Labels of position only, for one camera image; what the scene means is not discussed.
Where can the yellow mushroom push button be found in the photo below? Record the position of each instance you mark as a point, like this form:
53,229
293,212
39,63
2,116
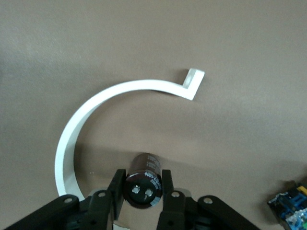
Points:
290,206

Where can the black cylindrical capacitor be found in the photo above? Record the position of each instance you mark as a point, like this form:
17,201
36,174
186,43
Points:
144,182

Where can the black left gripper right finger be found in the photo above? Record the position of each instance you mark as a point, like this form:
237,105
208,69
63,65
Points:
169,191

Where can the large white pipe clamp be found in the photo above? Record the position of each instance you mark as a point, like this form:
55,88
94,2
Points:
72,129

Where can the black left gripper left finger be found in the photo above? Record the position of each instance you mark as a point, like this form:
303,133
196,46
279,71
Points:
115,191

